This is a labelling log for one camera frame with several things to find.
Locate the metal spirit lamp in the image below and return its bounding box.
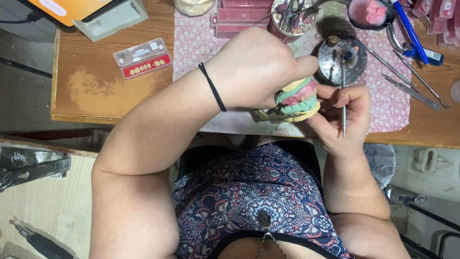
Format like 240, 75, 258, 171
316, 35, 368, 86

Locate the flat metal dental knife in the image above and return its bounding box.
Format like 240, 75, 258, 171
381, 73, 442, 111

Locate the black hair tie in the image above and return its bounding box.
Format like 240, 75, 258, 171
198, 62, 227, 112

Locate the cup of dental tools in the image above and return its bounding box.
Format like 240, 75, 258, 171
267, 0, 319, 44

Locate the artificial teeth card box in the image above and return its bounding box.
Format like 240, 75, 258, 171
112, 37, 173, 80

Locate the black dental handpiece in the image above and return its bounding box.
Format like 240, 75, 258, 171
9, 218, 75, 259

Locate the person's left hand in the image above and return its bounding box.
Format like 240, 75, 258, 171
205, 27, 319, 110

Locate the tablet with orange screen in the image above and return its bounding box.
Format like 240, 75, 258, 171
16, 0, 127, 30

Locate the curved metal clamp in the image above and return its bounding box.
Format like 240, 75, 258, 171
386, 23, 407, 53

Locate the black cable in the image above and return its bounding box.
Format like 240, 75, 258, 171
0, 10, 44, 25

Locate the black metal frame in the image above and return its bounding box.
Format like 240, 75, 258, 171
398, 204, 460, 259

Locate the pink floral mat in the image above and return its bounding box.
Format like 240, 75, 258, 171
173, 0, 412, 137

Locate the white round container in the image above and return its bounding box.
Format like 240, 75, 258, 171
449, 79, 460, 104

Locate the metal wax carving tool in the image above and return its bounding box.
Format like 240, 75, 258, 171
340, 46, 348, 139

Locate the stack of pink boxes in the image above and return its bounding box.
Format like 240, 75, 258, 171
211, 0, 274, 39

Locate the crumpled foil wrapper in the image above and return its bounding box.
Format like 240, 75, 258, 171
384, 185, 428, 206

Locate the blue pen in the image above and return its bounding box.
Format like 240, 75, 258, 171
391, 0, 430, 65

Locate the pink wax lump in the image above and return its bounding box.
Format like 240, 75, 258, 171
364, 1, 387, 26

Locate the person's right hand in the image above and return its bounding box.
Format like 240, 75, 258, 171
305, 84, 373, 156

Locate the grey metal vice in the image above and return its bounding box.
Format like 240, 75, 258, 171
0, 145, 72, 193

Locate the denture model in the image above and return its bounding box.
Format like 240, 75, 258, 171
257, 77, 321, 123

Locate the clear bag of white material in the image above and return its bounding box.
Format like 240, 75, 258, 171
173, 0, 216, 17

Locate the clear plastic bag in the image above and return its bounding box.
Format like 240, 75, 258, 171
362, 143, 397, 190

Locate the pile of pink teeth cards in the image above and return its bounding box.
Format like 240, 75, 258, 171
411, 0, 460, 47

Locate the black rubber bowl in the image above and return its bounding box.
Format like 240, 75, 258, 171
346, 0, 397, 31

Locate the white plastic fitting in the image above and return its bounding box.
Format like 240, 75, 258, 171
411, 147, 443, 173

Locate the patterned blue dress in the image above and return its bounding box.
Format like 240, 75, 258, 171
172, 142, 354, 259

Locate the blue lighter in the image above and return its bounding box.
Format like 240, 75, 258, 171
402, 47, 445, 67

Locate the thin metal dental instrument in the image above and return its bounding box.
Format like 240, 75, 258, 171
361, 42, 420, 93

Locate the long metal dental probe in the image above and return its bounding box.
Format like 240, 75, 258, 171
393, 50, 450, 109

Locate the metal pendant necklace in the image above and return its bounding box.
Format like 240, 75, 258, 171
255, 209, 288, 259

